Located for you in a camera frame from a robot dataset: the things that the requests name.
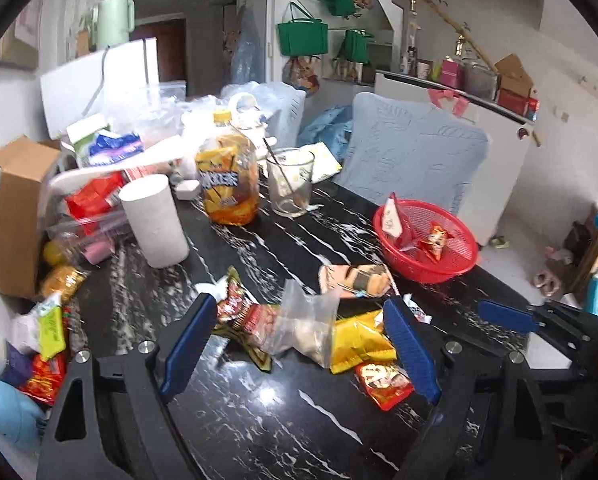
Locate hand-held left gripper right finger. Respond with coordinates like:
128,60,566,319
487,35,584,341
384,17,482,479
382,297,562,480

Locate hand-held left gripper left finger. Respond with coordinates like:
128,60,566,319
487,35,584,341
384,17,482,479
36,292,218,480

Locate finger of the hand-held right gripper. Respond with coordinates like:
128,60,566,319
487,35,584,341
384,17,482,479
477,299,547,335

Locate yellow snack packet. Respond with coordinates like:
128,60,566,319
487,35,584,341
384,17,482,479
329,310,398,375

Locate red brown snack packet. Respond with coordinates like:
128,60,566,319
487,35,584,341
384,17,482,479
212,267,282,373

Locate red plastic basket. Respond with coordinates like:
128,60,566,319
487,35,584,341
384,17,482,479
373,199,480,283

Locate clear plastic snack bag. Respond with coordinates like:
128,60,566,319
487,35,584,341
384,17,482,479
269,279,342,368

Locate small white candy wrapper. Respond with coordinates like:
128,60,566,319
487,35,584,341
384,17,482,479
404,294,434,325

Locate small red snack packet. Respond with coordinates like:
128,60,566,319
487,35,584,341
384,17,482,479
355,361,414,412

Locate pink shoes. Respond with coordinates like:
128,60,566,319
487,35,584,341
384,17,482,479
531,270,562,297

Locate peach biscuit packet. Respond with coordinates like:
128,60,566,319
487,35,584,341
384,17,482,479
319,262,397,301

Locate red orange snack packet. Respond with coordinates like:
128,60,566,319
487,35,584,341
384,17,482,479
419,222,450,263

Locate white label snack packet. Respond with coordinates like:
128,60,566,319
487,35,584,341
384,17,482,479
382,194,404,251

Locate paper towel roll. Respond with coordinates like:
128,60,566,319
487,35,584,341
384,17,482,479
119,175,190,268

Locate pink paper piece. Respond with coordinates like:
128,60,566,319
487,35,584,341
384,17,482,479
83,241,114,265

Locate green wipes packet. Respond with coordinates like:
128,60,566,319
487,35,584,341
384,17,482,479
35,291,68,361

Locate orange snack bag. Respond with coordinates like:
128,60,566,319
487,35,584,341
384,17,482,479
40,265,88,302

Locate clear zip bag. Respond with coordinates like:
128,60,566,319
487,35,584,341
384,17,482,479
46,210,130,267

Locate red crinkled snack packet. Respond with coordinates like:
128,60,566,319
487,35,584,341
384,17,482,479
18,352,68,407

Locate white charger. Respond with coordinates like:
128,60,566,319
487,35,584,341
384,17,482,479
175,179,200,202

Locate yellow lemon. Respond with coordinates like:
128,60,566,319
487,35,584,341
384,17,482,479
43,240,72,267

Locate iced tea bottle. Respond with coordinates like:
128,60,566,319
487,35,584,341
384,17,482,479
195,111,260,227

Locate red flat packet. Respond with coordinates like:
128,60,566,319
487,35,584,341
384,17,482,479
65,172,126,225

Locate light blue covered chair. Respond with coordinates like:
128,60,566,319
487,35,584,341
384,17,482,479
333,91,490,217

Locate white cabinet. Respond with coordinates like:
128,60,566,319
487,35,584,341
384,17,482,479
374,70,536,247

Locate light blue round device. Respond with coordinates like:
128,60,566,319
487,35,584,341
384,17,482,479
0,379,47,461

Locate glass cup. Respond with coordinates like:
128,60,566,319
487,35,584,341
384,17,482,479
266,147,316,219

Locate metal spoon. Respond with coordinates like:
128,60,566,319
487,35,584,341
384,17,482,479
263,136,304,208

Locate white tray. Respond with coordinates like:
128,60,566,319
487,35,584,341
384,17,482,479
48,132,187,196

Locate pale yellow flat packet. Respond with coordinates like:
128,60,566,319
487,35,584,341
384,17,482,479
304,141,344,185

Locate blue white tissue pack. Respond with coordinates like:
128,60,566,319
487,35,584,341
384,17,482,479
86,130,146,168

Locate white plastic bag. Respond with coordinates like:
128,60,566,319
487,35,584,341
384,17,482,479
180,80,280,161

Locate pink ribbon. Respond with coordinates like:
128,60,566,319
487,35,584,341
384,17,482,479
428,87,472,120

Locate green white carton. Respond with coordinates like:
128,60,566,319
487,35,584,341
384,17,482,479
66,113,110,168

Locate blue cloth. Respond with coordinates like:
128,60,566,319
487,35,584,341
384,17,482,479
297,105,354,162

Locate brown cardboard box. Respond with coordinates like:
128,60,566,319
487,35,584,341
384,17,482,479
494,53,536,98

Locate clear plastic container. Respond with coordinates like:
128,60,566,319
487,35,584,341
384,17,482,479
131,80,187,136

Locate pink box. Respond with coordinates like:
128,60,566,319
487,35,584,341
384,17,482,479
440,58,460,90

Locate white covered chair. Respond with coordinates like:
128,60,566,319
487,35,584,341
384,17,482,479
266,86,308,150

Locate white board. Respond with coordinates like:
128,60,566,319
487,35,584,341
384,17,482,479
40,36,160,141

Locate pale green jug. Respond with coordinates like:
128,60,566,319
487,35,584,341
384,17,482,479
91,0,136,52

